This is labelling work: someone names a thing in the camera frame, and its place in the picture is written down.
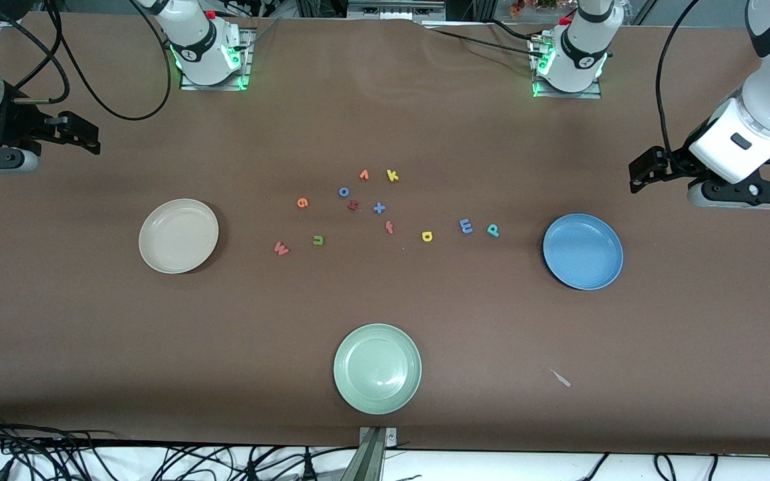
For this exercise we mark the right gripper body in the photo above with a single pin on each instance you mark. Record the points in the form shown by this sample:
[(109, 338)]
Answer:
[(16, 125)]

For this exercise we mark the blue letter m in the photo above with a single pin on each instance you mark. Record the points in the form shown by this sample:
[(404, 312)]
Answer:
[(466, 226)]

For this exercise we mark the pink red letter w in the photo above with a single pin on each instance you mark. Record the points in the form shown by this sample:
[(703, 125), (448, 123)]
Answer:
[(281, 248)]

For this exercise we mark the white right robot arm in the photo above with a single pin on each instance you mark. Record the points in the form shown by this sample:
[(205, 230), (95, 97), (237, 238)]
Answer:
[(201, 43)]

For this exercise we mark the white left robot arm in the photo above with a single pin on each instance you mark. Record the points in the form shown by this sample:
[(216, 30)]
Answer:
[(582, 47)]

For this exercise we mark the blue plate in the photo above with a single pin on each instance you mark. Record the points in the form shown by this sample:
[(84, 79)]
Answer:
[(583, 252)]

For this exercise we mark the beige brown plate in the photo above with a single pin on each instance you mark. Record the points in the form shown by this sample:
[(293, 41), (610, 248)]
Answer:
[(178, 236)]

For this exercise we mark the orange artificial flowers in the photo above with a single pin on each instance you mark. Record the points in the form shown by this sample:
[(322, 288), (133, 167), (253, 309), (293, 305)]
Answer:
[(525, 7)]

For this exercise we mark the small white tape scrap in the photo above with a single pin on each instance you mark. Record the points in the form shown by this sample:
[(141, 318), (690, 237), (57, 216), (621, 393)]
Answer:
[(561, 378)]

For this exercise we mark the yellow letter k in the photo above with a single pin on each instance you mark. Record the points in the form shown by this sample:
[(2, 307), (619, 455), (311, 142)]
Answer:
[(392, 176)]

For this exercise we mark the pale green plate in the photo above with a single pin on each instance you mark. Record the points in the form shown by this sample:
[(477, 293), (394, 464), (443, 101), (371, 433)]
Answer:
[(377, 369)]

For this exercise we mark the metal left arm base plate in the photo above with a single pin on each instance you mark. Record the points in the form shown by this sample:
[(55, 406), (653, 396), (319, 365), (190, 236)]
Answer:
[(592, 95)]

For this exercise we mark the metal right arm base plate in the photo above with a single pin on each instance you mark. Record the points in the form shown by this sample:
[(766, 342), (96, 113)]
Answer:
[(188, 85)]

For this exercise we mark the silver aluminium frame bar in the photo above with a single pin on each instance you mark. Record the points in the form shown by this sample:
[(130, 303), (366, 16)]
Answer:
[(392, 7)]

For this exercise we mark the grey metal camera mount bracket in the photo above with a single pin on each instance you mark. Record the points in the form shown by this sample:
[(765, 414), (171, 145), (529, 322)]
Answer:
[(377, 454)]

